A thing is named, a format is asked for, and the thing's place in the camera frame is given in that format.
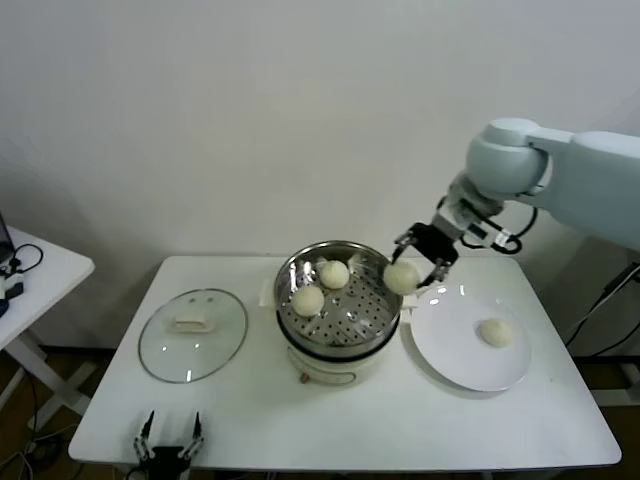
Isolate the white steamed baozi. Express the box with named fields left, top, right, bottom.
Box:
left=479, top=318, right=515, bottom=349
left=383, top=260, right=420, bottom=296
left=318, top=258, right=350, bottom=290
left=291, top=286, right=326, bottom=318

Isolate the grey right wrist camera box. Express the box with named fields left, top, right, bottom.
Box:
left=432, top=197, right=496, bottom=250

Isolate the dark laptop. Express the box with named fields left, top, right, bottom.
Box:
left=0, top=208, right=15, bottom=262

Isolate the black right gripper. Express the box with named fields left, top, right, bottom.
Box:
left=391, top=224, right=459, bottom=289

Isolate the white metal rack frame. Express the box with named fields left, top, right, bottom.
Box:
left=593, top=359, right=640, bottom=408

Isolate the long black wall cable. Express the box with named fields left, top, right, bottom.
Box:
left=564, top=263, right=640, bottom=358

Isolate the glass lid with cream handle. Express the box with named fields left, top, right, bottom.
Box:
left=138, top=287, right=250, bottom=384

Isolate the looped black cable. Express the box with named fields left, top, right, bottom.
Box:
left=8, top=242, right=46, bottom=274

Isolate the white side table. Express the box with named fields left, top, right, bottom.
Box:
left=0, top=224, right=97, bottom=431

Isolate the white round plate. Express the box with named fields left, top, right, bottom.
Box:
left=409, top=284, right=533, bottom=393

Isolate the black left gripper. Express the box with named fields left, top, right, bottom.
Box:
left=132, top=409, right=206, bottom=480

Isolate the cream electric cooker pot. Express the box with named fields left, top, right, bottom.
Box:
left=259, top=277, right=419, bottom=389

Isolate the white power adapter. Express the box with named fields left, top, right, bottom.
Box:
left=0, top=269, right=26, bottom=300

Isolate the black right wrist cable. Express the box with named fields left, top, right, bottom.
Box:
left=459, top=203, right=539, bottom=254

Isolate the stainless steel steamer basket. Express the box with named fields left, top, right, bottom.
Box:
left=273, top=240, right=405, bottom=351

